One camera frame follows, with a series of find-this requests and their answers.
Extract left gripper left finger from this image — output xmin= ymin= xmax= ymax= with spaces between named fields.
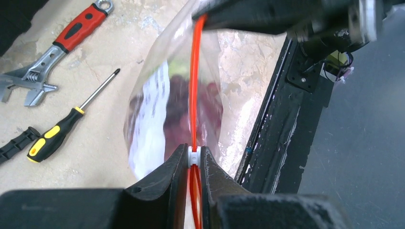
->
xmin=0 ymin=144 xmax=188 ymax=229

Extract adjustable wrench red handle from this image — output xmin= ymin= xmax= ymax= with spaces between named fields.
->
xmin=0 ymin=0 xmax=115 ymax=107

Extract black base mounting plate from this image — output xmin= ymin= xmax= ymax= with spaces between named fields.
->
xmin=235 ymin=39 xmax=334 ymax=194

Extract light red grape bunch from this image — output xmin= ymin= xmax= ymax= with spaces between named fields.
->
xmin=129 ymin=74 xmax=224 ymax=160

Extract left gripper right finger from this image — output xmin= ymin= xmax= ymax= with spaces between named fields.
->
xmin=200 ymin=146 xmax=352 ymax=229

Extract yellow black screwdriver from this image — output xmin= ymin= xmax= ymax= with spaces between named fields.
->
xmin=27 ymin=68 xmax=121 ymax=163

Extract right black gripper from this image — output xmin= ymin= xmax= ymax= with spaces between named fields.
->
xmin=192 ymin=0 xmax=389 ymax=45

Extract black hammer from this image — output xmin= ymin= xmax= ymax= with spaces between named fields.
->
xmin=0 ymin=126 xmax=40 ymax=164

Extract clear zip top bag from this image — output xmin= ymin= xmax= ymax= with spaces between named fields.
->
xmin=123 ymin=0 xmax=228 ymax=229

